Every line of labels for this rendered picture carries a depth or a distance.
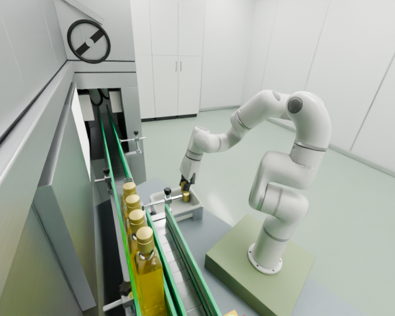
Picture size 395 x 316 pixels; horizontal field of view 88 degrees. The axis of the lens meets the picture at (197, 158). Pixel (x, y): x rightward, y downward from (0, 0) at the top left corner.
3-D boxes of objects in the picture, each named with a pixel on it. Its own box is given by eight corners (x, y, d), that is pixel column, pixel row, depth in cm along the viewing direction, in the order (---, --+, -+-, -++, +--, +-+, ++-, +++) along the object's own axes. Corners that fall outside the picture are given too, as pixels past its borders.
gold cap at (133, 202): (126, 209, 54) (123, 195, 52) (139, 205, 55) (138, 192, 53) (128, 217, 51) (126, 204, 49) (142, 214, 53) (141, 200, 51)
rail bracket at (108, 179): (98, 192, 96) (92, 168, 90) (113, 189, 99) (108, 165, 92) (98, 197, 93) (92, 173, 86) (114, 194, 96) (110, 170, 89)
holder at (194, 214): (139, 210, 104) (138, 199, 100) (189, 197, 115) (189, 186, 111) (147, 236, 91) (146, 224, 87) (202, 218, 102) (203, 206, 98)
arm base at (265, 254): (261, 234, 87) (272, 207, 79) (290, 255, 79) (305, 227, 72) (241, 256, 76) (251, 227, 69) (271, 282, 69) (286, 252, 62)
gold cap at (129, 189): (123, 195, 59) (121, 183, 56) (135, 192, 60) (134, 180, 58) (125, 203, 56) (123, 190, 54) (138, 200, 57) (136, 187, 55)
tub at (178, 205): (149, 207, 106) (148, 194, 102) (189, 196, 115) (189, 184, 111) (158, 232, 93) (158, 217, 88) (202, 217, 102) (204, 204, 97)
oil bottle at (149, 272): (140, 298, 57) (131, 247, 47) (160, 289, 59) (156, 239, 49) (144, 319, 53) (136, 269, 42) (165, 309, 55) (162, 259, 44)
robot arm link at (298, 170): (329, 154, 52) (266, 138, 57) (298, 231, 60) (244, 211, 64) (321, 147, 61) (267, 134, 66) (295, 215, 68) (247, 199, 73)
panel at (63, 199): (83, 145, 115) (68, 82, 99) (89, 144, 116) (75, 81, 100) (81, 311, 45) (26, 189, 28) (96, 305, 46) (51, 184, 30)
